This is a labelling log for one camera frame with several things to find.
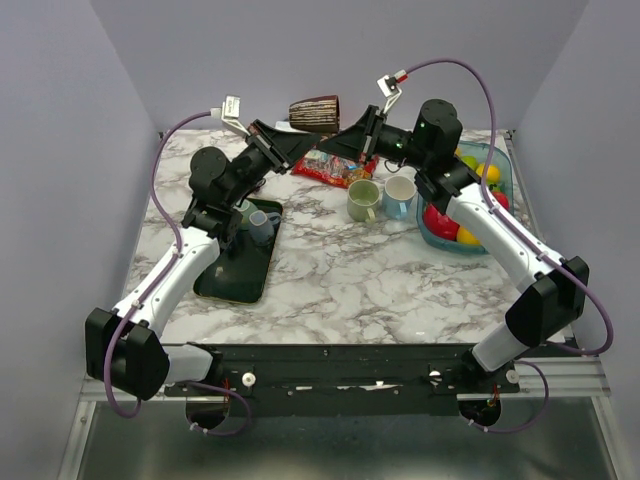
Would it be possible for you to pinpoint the purple cable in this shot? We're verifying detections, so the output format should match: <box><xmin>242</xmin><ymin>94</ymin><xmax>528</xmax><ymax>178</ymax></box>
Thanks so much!
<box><xmin>102</xmin><ymin>110</ymin><xmax>251</xmax><ymax>437</ymax></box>
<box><xmin>404</xmin><ymin>58</ymin><xmax>615</xmax><ymax>434</ymax></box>

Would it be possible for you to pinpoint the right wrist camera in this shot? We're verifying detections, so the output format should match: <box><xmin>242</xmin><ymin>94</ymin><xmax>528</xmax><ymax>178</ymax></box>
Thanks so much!
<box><xmin>377</xmin><ymin>70</ymin><xmax>408</xmax><ymax>115</ymax></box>

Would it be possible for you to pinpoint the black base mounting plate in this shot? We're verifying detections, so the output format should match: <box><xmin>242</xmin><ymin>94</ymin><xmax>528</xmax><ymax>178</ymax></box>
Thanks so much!
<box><xmin>164</xmin><ymin>342</ymin><xmax>521</xmax><ymax>418</ymax></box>

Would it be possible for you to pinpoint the grey blue mug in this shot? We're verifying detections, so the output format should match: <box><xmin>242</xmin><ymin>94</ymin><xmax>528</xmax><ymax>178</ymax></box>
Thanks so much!
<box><xmin>248</xmin><ymin>210</ymin><xmax>281</xmax><ymax>245</ymax></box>

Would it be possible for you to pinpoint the green lime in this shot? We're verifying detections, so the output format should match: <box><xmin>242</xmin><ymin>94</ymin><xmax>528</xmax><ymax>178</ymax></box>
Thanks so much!
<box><xmin>460</xmin><ymin>155</ymin><xmax>479</xmax><ymax>170</ymax></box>

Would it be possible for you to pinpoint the teal plastic fruit bowl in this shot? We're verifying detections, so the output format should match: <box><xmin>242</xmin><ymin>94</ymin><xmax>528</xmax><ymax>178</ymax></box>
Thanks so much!
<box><xmin>416</xmin><ymin>140</ymin><xmax>515</xmax><ymax>256</ymax></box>

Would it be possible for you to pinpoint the light blue mug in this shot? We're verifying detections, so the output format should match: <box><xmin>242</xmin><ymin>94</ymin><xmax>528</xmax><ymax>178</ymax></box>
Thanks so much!
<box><xmin>382</xmin><ymin>175</ymin><xmax>417</xmax><ymax>220</ymax></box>

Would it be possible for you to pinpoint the red dragon fruit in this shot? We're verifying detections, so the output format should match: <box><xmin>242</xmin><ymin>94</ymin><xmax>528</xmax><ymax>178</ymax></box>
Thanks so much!
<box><xmin>423</xmin><ymin>204</ymin><xmax>460</xmax><ymax>241</ymax></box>

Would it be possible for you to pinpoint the red apple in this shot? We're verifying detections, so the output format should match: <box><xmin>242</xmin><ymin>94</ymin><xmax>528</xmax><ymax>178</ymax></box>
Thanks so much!
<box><xmin>492</xmin><ymin>191</ymin><xmax>510</xmax><ymax>210</ymax></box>

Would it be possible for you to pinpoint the aluminium rail frame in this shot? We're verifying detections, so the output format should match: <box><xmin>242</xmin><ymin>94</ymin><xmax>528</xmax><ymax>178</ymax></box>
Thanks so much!
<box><xmin>59</xmin><ymin>348</ymin><xmax>622</xmax><ymax>479</ymax></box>

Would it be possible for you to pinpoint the yellow orange fruit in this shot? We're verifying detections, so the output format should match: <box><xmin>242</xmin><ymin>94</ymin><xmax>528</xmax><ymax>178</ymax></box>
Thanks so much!
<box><xmin>476</xmin><ymin>163</ymin><xmax>501</xmax><ymax>184</ymax></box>

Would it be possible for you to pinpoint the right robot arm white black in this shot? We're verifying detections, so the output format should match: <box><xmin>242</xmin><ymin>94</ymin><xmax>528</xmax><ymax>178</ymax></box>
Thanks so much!
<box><xmin>318</xmin><ymin>99</ymin><xmax>589</xmax><ymax>392</ymax></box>

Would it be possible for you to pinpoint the yellow lemon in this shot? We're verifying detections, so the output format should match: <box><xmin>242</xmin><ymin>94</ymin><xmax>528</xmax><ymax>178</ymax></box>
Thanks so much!
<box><xmin>456</xmin><ymin>226</ymin><xmax>481</xmax><ymax>246</ymax></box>

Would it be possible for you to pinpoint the brown striped mug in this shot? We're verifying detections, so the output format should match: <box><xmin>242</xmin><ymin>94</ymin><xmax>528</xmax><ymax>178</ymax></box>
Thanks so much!
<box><xmin>288</xmin><ymin>95</ymin><xmax>340</xmax><ymax>134</ymax></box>

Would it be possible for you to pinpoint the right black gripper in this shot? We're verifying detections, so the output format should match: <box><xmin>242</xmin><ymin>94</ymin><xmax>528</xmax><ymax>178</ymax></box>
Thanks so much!
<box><xmin>317</xmin><ymin>105</ymin><xmax>430</xmax><ymax>170</ymax></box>

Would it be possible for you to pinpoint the dark green tray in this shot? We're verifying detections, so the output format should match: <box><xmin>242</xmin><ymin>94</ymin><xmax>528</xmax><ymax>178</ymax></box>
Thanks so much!
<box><xmin>193</xmin><ymin>225</ymin><xmax>279</xmax><ymax>304</ymax></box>

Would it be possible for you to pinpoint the light green mug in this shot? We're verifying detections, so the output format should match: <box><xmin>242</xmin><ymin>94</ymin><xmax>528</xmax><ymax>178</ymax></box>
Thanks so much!
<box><xmin>347</xmin><ymin>179</ymin><xmax>381</xmax><ymax>223</ymax></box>

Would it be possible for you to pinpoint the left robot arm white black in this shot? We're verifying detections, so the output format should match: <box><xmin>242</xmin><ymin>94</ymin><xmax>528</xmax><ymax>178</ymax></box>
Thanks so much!
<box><xmin>85</xmin><ymin>120</ymin><xmax>321</xmax><ymax>401</ymax></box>

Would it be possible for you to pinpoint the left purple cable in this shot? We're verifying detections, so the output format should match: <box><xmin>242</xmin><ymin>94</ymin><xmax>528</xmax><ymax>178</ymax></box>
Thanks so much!
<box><xmin>102</xmin><ymin>110</ymin><xmax>251</xmax><ymax>437</ymax></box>

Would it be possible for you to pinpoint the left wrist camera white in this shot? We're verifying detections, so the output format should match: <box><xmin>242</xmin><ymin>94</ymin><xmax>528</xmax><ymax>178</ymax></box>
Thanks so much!
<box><xmin>209</xmin><ymin>95</ymin><xmax>250</xmax><ymax>138</ymax></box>

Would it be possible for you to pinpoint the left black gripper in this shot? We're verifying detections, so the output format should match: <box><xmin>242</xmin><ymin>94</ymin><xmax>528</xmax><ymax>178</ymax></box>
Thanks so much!
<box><xmin>224</xmin><ymin>119</ymin><xmax>321</xmax><ymax>208</ymax></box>

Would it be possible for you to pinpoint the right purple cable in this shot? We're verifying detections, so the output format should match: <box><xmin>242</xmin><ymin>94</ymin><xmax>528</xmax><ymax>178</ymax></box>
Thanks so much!
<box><xmin>404</xmin><ymin>58</ymin><xmax>615</xmax><ymax>434</ymax></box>

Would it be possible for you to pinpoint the red snack bag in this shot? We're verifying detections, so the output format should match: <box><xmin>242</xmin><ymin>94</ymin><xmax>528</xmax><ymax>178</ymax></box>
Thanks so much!
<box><xmin>291</xmin><ymin>149</ymin><xmax>379</xmax><ymax>189</ymax></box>

